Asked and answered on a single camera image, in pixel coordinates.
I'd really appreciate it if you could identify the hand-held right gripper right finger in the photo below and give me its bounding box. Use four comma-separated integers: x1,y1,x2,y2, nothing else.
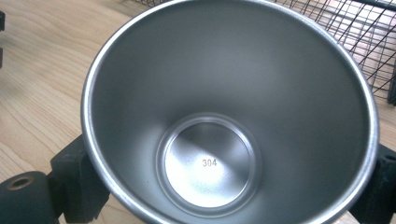
348,143,396,224

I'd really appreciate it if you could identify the white mug with steel interior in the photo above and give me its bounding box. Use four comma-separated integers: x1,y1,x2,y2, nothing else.
79,0,380,224

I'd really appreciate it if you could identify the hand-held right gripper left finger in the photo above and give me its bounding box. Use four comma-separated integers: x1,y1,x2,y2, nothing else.
49,133,110,224

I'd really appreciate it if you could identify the black wire mesh basket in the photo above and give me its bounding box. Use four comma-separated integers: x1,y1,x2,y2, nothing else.
130,0,396,106

